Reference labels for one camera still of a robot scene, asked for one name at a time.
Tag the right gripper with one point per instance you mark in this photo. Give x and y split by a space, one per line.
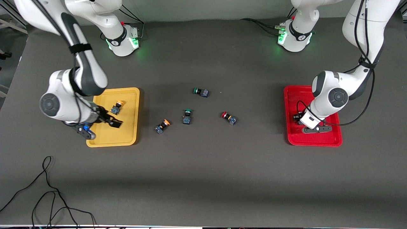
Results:
101 114

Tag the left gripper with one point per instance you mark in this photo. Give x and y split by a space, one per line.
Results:
298 118

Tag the yellow push button switch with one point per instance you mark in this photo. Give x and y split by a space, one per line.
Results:
115 109
160 128

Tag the red push button switch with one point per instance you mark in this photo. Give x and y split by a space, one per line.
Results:
231 120

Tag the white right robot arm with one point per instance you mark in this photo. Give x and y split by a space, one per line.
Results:
86 73

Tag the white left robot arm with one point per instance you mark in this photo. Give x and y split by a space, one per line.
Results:
337 95

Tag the yellow plastic tray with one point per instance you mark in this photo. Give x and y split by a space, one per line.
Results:
124 133

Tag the red plastic tray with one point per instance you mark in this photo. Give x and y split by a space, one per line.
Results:
294 101

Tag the green push button switch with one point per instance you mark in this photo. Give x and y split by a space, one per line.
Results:
187 119
203 93

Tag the light wooden frame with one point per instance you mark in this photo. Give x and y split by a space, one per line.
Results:
14 28

